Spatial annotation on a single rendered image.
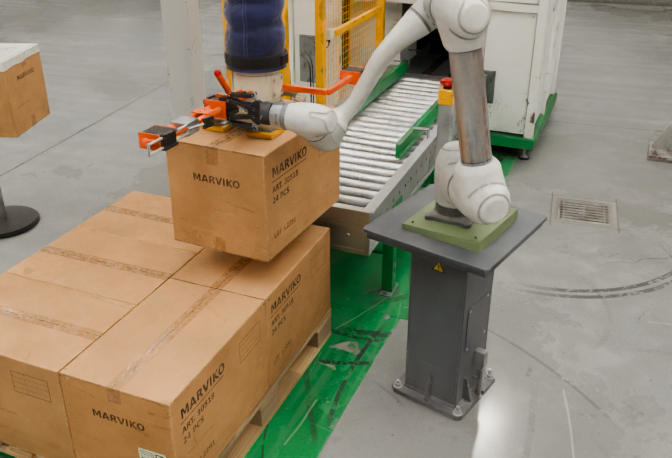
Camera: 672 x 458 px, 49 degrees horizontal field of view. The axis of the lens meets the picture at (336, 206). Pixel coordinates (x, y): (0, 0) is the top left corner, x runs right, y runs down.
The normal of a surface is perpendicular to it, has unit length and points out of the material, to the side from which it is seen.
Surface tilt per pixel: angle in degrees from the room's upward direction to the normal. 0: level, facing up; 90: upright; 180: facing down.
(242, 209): 89
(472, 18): 82
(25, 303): 0
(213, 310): 0
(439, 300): 90
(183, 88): 90
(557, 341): 0
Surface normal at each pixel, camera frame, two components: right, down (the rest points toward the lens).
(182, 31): -0.38, 0.40
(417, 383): -0.60, 0.35
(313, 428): 0.00, -0.90
